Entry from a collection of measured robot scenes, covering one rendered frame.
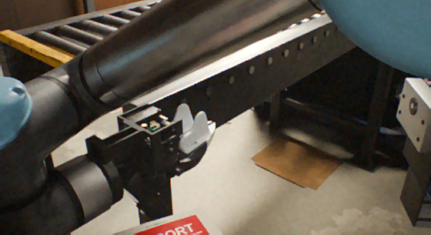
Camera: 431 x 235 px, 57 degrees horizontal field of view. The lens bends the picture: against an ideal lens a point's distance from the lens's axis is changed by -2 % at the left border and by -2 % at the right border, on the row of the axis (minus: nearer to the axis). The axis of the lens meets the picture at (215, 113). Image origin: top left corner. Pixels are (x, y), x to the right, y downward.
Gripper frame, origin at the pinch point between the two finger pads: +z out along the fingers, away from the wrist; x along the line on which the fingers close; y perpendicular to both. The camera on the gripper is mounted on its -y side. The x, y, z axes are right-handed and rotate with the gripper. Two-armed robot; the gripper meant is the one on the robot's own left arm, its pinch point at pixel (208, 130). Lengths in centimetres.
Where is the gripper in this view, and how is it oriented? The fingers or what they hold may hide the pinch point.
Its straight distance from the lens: 62.9
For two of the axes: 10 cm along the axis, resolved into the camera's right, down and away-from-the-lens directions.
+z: 6.6, -3.6, 6.6
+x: -7.5, -3.2, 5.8
